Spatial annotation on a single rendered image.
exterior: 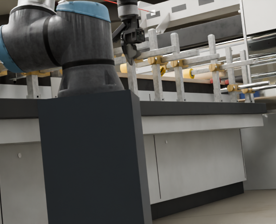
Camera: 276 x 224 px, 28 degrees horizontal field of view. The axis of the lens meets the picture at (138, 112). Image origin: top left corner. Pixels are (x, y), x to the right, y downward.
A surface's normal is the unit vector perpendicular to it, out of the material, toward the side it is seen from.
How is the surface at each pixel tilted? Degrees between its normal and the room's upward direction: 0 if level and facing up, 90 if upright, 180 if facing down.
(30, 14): 72
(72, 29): 90
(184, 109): 90
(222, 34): 90
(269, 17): 90
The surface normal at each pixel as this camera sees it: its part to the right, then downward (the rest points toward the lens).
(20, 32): -0.37, -0.36
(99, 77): 0.29, -0.43
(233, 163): 0.81, -0.12
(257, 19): -0.58, 0.00
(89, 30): 0.20, -0.09
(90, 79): 0.08, -0.41
